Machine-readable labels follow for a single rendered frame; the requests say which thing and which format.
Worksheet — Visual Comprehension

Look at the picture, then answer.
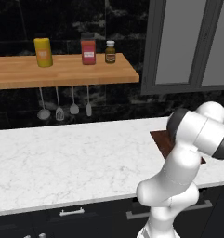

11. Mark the brown wooden cutting board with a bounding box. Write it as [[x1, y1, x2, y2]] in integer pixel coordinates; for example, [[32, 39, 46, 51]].
[[149, 128, 207, 165]]

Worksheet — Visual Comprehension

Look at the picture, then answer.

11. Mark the hanging narrow silver spatula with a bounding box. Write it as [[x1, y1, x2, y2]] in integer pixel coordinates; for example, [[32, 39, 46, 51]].
[[86, 85, 93, 118]]

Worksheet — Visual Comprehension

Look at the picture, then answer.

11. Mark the hanging slotted spatula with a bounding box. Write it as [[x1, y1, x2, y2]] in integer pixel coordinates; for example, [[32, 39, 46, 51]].
[[55, 86, 65, 122]]

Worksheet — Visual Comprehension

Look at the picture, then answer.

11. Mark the small brown bottle white cap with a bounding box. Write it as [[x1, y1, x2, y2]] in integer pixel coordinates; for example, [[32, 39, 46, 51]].
[[104, 40, 117, 65]]

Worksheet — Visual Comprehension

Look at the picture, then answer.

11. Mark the hanging silver ladle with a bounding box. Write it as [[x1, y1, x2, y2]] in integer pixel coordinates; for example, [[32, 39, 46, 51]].
[[36, 86, 51, 121]]

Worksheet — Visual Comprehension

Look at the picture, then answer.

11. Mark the red jar with dark lid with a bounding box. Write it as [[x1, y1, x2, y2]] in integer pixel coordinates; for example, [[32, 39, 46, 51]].
[[80, 32, 97, 66]]

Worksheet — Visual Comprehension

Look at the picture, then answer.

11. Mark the yellow bottle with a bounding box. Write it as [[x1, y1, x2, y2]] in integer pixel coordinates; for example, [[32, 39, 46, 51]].
[[33, 37, 54, 68]]

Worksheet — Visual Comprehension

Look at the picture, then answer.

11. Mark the dark dishwasher front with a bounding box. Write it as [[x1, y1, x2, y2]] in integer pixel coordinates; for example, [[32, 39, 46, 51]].
[[112, 185, 224, 238]]

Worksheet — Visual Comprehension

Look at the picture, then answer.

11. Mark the dark drawer front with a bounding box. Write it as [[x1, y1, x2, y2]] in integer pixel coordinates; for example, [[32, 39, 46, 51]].
[[0, 202, 113, 238]]

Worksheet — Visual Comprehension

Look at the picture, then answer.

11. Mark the wooden wall shelf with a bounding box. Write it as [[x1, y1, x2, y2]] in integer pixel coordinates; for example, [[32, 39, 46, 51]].
[[0, 52, 140, 91]]

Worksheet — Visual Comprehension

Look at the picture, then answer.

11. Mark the grey dishwasher handle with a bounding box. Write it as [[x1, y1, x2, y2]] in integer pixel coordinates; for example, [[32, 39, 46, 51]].
[[125, 199, 214, 220]]

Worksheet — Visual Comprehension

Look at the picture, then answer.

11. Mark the silver drawer handle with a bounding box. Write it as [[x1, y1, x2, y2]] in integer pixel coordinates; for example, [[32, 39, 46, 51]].
[[59, 206, 86, 218]]

